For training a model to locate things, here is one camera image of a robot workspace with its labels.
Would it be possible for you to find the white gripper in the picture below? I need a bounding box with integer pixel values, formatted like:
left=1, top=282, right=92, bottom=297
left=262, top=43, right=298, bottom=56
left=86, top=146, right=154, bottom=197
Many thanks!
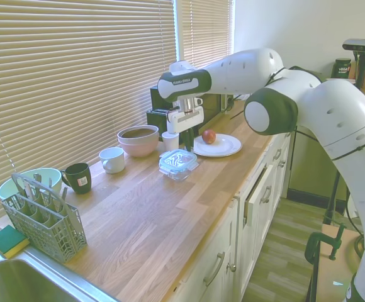
left=166, top=106, right=205, bottom=151

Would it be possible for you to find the clear lid with teal seal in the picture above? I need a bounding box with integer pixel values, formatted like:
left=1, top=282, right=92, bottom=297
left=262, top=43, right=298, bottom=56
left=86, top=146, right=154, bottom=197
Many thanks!
left=159, top=149, right=199, bottom=172

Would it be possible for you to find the square glass food container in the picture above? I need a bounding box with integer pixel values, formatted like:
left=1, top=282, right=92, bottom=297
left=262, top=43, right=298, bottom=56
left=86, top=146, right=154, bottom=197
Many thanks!
left=159, top=160, right=199, bottom=182

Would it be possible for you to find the tall white cup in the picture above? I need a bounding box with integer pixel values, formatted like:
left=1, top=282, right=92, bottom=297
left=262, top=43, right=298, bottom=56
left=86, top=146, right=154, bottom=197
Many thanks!
left=161, top=131, right=180, bottom=152

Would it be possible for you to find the red apple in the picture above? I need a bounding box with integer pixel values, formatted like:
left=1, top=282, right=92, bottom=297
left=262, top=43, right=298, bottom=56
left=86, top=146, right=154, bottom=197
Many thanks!
left=201, top=128, right=217, bottom=145

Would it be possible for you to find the black toaster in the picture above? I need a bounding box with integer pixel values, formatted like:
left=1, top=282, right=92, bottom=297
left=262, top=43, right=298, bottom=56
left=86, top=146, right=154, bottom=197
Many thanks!
left=146, top=108, right=171, bottom=135

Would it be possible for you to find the white dinner plate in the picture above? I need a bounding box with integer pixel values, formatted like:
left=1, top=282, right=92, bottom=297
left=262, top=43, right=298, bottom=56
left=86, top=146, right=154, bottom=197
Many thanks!
left=192, top=133, right=243, bottom=158

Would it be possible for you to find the black microwave oven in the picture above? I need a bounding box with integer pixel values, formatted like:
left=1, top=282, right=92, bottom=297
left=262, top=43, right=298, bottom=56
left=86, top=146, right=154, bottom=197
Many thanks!
left=150, top=85, right=233, bottom=128

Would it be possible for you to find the grey bowl brown inside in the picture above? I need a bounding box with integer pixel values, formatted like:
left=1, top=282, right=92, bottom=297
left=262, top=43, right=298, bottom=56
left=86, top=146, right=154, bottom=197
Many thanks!
left=116, top=125, right=160, bottom=146

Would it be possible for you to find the pink bowl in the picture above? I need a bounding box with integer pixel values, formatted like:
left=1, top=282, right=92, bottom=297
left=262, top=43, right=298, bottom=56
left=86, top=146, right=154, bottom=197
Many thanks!
left=119, top=135, right=160, bottom=158

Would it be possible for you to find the wide white mug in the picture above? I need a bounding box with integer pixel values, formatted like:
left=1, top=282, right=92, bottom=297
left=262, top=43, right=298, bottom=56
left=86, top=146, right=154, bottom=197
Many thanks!
left=98, top=147, right=126, bottom=174

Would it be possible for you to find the white kitchen cabinet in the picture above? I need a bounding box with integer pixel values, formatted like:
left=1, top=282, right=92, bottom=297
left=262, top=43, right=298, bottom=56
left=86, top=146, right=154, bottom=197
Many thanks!
left=166, top=131, right=292, bottom=302

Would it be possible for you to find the narrow beige window blind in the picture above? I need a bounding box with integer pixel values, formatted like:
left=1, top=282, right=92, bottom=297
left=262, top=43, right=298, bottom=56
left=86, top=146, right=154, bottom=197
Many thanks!
left=181, top=0, right=235, bottom=69

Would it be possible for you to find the black mug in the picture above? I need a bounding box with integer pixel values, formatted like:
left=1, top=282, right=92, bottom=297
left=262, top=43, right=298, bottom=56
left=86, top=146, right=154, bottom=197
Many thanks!
left=59, top=162, right=93, bottom=195

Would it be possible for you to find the stainless steel dishwasher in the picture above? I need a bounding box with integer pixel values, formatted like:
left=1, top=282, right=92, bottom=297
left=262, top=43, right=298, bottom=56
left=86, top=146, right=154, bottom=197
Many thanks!
left=288, top=125, right=356, bottom=202

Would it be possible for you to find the wide beige window blind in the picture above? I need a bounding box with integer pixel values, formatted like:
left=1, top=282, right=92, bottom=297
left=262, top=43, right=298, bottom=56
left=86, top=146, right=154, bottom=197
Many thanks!
left=0, top=0, right=176, bottom=221

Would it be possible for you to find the mint green bowl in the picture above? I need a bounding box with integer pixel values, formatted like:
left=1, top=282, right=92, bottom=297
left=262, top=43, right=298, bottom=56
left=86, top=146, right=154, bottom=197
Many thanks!
left=0, top=167, right=62, bottom=202

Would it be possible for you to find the dark green clamp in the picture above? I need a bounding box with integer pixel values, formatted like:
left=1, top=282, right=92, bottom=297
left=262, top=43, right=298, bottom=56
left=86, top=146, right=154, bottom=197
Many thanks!
left=305, top=221, right=347, bottom=264

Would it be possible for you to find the black supplement tub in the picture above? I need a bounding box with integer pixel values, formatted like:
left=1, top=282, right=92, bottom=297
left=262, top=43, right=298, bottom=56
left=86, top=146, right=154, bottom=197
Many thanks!
left=334, top=58, right=352, bottom=79

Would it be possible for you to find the grey plastic cutlery basket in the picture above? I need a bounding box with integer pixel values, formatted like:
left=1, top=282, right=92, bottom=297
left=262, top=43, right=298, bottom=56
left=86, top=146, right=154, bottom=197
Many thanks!
left=0, top=171, right=88, bottom=264

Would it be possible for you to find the wooden robot mounting table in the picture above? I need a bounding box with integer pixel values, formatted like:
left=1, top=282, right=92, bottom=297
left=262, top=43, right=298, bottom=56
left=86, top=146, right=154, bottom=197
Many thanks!
left=308, top=222, right=365, bottom=302

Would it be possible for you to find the green and yellow sponge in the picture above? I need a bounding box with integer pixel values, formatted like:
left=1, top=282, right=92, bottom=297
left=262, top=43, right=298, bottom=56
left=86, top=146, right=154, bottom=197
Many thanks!
left=0, top=225, right=31, bottom=259

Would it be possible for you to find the stainless steel sink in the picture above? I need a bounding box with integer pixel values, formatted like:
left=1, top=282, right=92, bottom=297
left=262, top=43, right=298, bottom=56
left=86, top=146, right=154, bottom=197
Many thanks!
left=0, top=247, right=120, bottom=302

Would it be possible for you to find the metal bar cabinet handle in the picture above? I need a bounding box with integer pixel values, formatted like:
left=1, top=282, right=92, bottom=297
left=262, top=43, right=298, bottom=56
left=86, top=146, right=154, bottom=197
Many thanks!
left=203, top=251, right=226, bottom=287
left=259, top=185, right=273, bottom=204

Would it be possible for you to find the grey camera bar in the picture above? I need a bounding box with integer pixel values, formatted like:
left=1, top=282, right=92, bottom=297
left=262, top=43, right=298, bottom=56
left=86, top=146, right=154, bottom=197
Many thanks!
left=342, top=38, right=365, bottom=52

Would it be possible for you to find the green cable coil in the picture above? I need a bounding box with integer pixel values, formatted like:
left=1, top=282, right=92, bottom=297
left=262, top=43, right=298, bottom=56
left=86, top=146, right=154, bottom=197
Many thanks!
left=353, top=232, right=365, bottom=259

